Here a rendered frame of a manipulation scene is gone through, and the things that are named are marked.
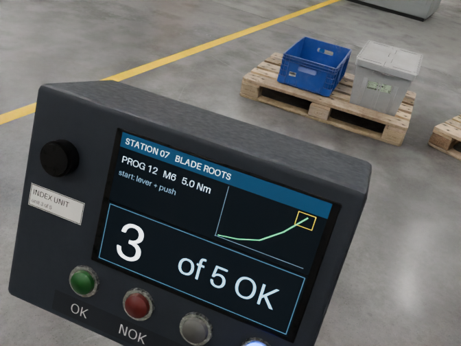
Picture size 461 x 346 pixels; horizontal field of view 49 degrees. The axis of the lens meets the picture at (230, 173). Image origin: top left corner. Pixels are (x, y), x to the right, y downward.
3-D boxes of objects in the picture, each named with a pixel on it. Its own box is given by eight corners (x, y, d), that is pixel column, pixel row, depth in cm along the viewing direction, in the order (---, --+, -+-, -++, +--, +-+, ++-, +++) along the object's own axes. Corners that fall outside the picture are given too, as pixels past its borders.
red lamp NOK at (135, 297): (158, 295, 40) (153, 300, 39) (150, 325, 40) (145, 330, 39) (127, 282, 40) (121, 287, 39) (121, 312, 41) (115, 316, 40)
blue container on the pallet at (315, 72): (345, 75, 409) (353, 49, 398) (329, 98, 360) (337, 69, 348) (297, 61, 419) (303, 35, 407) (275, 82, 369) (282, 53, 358)
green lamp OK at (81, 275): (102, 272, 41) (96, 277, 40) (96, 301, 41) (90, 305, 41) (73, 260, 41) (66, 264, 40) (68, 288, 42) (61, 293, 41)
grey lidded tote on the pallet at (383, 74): (408, 94, 397) (423, 53, 380) (400, 120, 347) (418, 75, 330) (356, 79, 407) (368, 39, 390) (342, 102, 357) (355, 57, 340)
